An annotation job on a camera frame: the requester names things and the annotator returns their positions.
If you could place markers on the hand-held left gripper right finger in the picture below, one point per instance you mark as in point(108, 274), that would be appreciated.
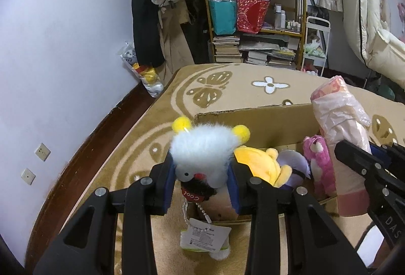
point(235, 192)

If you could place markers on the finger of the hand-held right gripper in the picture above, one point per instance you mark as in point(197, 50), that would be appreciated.
point(352, 156)
point(397, 154)

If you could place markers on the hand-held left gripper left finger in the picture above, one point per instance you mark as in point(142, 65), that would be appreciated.
point(168, 189)

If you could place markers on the pink bear plush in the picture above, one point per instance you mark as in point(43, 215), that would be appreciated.
point(319, 161)

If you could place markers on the yellow bear plush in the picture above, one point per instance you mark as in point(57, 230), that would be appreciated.
point(256, 164)

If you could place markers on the pink swirl plush pillow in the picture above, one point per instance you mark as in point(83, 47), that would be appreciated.
point(338, 116)

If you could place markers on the fluffy white plush yellow pompoms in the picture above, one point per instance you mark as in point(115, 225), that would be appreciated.
point(202, 148)

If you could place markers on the white-haired doll plush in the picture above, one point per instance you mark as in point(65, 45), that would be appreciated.
point(294, 161)

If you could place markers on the cardboard box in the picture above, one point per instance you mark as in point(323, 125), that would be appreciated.
point(269, 123)

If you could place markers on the pale green bundle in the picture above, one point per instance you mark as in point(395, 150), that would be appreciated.
point(314, 50)

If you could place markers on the clear plastic bag of toys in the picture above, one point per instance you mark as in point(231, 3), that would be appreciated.
point(145, 75)

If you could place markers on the white cart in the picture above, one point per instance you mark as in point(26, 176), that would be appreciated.
point(327, 40)

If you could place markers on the white cushioned recliner chair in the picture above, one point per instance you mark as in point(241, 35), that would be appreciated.
point(376, 28)

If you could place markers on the pile of papers and books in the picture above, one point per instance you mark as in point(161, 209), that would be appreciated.
point(272, 50)

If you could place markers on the stack of books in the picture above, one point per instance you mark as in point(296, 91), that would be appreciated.
point(227, 48)

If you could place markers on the beige hanging coat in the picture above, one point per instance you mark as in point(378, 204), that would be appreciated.
point(172, 37)

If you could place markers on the wooden shelf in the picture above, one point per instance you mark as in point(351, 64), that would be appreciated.
point(302, 9)

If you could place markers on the tall white bottle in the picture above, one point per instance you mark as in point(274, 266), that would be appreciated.
point(278, 17)

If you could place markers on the dark hanging clothes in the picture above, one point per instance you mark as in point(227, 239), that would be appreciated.
point(196, 31)

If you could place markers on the black hanging coat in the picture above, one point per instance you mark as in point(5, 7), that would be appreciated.
point(144, 21)

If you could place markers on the red patterned gift bag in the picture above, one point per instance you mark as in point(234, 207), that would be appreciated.
point(250, 15)

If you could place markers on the teal bag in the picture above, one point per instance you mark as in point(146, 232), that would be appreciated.
point(223, 17)

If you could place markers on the white wall outlet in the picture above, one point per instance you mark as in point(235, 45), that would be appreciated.
point(27, 176)
point(42, 151)

